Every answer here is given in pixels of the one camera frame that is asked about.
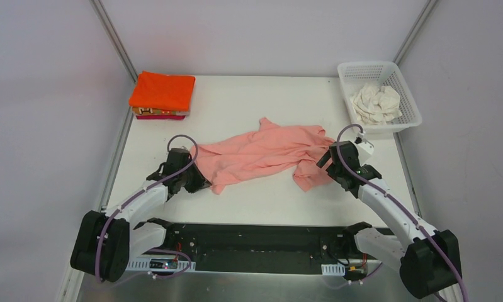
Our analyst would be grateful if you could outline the pink t-shirt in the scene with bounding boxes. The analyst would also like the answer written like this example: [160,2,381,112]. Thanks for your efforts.
[190,118,335,194]

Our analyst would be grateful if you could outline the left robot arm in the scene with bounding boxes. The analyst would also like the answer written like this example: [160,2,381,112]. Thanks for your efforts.
[70,148,211,282]

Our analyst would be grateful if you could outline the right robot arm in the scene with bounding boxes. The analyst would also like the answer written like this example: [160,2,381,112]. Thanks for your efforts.
[317,139,462,299]

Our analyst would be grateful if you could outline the magenta folded t-shirt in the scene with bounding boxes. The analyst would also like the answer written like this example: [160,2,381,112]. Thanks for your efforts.
[135,115,187,120]

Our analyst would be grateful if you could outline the orange folded t-shirt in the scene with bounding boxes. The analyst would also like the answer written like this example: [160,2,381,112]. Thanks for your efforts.
[128,70,196,112]

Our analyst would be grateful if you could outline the white crumpled t-shirt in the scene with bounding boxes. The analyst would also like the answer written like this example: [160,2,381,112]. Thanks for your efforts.
[349,83,403,125]

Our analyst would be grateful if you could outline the white plastic basket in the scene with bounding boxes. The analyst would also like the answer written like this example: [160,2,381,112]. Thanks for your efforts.
[337,61,422,133]

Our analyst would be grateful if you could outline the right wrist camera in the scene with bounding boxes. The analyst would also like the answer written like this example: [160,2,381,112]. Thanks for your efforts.
[354,137,375,164]

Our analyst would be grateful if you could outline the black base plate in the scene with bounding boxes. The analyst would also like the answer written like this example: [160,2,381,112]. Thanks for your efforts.
[137,223,374,275]

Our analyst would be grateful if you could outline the right white cable duct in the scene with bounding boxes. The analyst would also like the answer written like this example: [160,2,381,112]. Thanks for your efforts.
[321,264,346,276]

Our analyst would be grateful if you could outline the white cable duct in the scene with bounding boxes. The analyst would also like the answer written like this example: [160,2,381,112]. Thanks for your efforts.
[321,264,346,276]
[126,258,196,272]

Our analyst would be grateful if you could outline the left white cable duct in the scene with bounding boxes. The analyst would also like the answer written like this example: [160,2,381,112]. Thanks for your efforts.
[126,258,196,272]

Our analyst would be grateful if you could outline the left corner frame post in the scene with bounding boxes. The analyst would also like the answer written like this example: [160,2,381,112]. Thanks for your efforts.
[89,0,138,82]

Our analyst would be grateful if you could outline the corner frame post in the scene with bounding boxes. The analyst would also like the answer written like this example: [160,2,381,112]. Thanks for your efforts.
[393,0,440,66]
[89,0,138,82]

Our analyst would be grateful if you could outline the right corner frame post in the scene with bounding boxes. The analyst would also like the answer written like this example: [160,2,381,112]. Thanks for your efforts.
[393,0,440,66]

